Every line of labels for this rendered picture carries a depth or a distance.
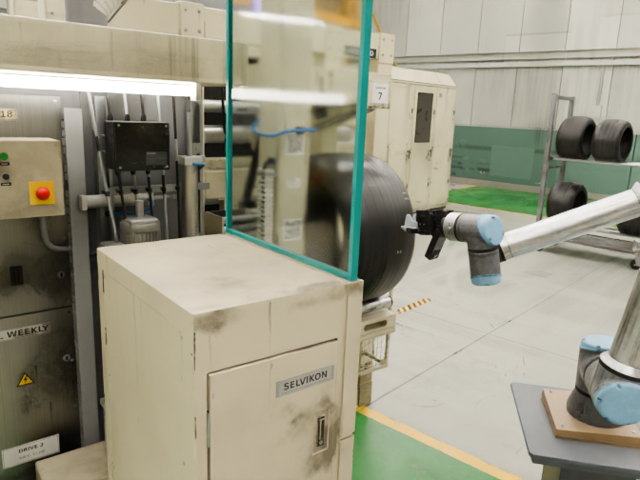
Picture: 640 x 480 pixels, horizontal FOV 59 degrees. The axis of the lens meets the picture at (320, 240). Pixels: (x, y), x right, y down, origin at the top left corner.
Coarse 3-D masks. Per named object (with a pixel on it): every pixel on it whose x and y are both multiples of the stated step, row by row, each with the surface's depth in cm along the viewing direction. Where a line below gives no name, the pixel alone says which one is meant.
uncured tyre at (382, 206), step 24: (384, 168) 203; (384, 192) 194; (384, 216) 191; (360, 240) 188; (384, 240) 191; (408, 240) 198; (360, 264) 191; (384, 264) 195; (408, 264) 204; (384, 288) 205
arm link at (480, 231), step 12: (468, 216) 169; (480, 216) 166; (492, 216) 165; (456, 228) 171; (468, 228) 167; (480, 228) 164; (492, 228) 164; (468, 240) 169; (480, 240) 166; (492, 240) 164
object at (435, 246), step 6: (438, 234) 179; (432, 240) 182; (438, 240) 181; (444, 240) 183; (432, 246) 182; (438, 246) 183; (426, 252) 185; (432, 252) 183; (438, 252) 184; (432, 258) 185
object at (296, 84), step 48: (240, 0) 143; (288, 0) 127; (336, 0) 114; (240, 48) 145; (288, 48) 129; (336, 48) 115; (240, 96) 148; (288, 96) 131; (336, 96) 117; (240, 144) 150; (288, 144) 133; (336, 144) 119; (240, 192) 153; (288, 192) 135; (336, 192) 120; (288, 240) 137; (336, 240) 122
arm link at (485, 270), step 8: (496, 248) 167; (472, 256) 169; (480, 256) 167; (488, 256) 166; (496, 256) 168; (472, 264) 170; (480, 264) 168; (488, 264) 167; (496, 264) 168; (472, 272) 171; (480, 272) 168; (488, 272) 168; (496, 272) 168; (472, 280) 172; (480, 280) 169; (488, 280) 168; (496, 280) 169
